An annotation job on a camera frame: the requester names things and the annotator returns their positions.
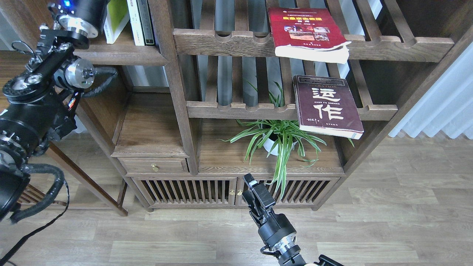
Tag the white plant pot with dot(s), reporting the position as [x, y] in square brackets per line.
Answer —
[278, 144]

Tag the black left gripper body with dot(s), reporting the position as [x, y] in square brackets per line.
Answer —
[86, 17]

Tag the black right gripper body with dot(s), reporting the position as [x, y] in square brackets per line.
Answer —
[275, 230]

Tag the red book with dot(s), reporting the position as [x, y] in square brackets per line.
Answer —
[307, 33]

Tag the white curtain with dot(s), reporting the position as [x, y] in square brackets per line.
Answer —
[447, 107]

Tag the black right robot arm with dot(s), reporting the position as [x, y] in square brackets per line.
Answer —
[323, 260]

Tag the green spider plant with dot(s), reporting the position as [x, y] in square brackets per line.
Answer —
[256, 129]

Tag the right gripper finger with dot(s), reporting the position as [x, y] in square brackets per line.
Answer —
[250, 182]

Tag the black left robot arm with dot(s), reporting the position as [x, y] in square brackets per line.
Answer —
[44, 98]

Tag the dark wooden bookshelf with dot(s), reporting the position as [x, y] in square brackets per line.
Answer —
[164, 119]

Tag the dark green upright book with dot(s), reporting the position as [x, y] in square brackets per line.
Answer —
[146, 23]

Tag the dark maroon book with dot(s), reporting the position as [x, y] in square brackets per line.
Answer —
[325, 105]

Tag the white upright book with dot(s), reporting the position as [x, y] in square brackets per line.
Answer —
[135, 23]

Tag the yellow green book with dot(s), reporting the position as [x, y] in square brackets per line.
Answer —
[116, 18]

